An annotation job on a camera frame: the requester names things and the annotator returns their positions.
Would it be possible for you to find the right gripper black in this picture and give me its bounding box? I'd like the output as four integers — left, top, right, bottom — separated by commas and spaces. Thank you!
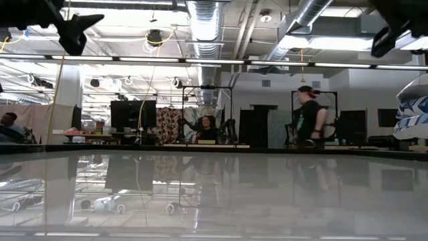
369, 0, 428, 58

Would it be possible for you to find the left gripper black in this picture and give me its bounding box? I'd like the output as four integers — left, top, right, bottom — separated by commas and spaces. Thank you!
0, 0, 105, 56

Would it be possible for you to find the long light strip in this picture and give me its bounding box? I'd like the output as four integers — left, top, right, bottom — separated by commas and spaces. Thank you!
0, 53, 428, 71

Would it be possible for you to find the black screen panel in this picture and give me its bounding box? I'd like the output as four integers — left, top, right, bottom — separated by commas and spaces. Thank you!
337, 109, 368, 145

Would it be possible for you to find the yellow hanging pendant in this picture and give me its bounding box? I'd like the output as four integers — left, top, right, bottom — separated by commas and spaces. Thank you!
300, 48, 306, 84

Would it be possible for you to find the pink curtain cloth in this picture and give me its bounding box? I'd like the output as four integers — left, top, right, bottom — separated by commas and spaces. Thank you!
0, 102, 49, 145

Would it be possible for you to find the large black monitor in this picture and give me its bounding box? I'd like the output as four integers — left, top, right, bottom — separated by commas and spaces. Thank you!
110, 99, 157, 130

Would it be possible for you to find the person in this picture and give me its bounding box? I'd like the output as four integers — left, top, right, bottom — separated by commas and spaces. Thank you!
0, 112, 34, 145
296, 85, 328, 150
195, 114, 221, 141

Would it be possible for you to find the cluttered background desk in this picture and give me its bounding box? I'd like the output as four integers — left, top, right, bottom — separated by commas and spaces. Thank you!
49, 120, 141, 145

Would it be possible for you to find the background wooden table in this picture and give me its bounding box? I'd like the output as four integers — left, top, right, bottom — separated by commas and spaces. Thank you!
163, 143, 251, 149
324, 145, 379, 151

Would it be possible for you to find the grey-green divider panel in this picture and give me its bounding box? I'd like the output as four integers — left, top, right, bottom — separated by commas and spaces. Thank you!
267, 110, 294, 149

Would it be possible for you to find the floral patterned cloth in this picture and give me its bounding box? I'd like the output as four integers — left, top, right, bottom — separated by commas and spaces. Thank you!
152, 106, 184, 145

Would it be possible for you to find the black tall cabinet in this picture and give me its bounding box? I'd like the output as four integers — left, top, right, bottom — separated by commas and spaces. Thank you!
239, 104, 279, 149

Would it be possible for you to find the yellow cable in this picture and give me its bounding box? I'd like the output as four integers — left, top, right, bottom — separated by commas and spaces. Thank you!
43, 53, 68, 145

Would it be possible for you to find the black metal rig frame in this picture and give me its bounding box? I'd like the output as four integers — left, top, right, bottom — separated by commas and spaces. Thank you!
290, 89, 338, 145
176, 85, 234, 145

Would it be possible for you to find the black wall screen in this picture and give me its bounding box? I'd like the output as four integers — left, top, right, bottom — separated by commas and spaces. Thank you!
377, 108, 399, 128

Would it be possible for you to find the black ceiling camera dome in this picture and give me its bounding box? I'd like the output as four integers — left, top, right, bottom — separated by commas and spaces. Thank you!
146, 29, 163, 47

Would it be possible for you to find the black metal table frame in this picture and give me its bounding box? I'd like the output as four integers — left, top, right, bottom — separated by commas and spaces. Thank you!
0, 143, 428, 162

